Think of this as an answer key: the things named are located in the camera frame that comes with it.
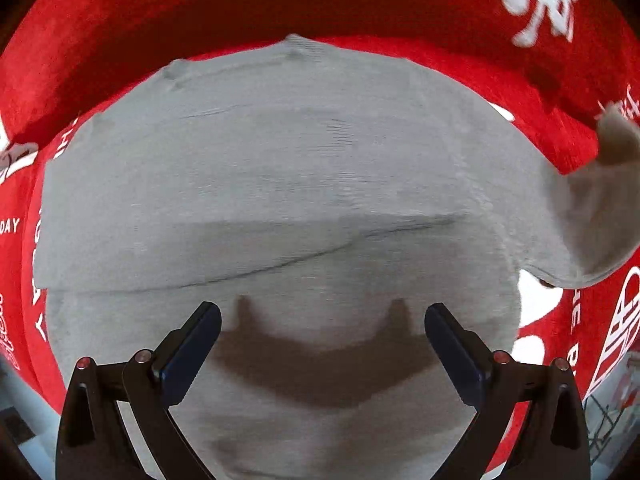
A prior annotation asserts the grey knit garment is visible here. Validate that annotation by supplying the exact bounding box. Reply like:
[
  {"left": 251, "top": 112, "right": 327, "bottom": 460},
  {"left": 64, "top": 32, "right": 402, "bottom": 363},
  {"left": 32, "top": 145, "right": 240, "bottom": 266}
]
[{"left": 32, "top": 33, "right": 640, "bottom": 480}]

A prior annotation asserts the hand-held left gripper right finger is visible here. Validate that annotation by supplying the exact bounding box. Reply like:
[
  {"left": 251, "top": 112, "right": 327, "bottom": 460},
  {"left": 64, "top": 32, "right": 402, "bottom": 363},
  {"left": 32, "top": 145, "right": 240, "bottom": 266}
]
[{"left": 424, "top": 303, "right": 592, "bottom": 480}]

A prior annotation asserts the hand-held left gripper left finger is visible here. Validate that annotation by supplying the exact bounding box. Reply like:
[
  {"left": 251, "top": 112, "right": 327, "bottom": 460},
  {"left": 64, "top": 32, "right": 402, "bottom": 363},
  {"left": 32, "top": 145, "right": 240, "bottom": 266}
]
[{"left": 55, "top": 301, "right": 222, "bottom": 480}]

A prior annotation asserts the metal wire rack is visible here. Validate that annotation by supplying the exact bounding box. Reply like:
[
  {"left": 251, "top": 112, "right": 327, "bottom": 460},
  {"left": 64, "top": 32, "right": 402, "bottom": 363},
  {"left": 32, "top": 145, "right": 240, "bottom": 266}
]
[{"left": 582, "top": 360, "right": 640, "bottom": 466}]

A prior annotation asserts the red printed blanket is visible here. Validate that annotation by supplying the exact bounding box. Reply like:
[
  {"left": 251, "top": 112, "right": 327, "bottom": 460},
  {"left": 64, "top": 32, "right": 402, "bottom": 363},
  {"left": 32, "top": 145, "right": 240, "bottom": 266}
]
[{"left": 0, "top": 0, "right": 640, "bottom": 411}]

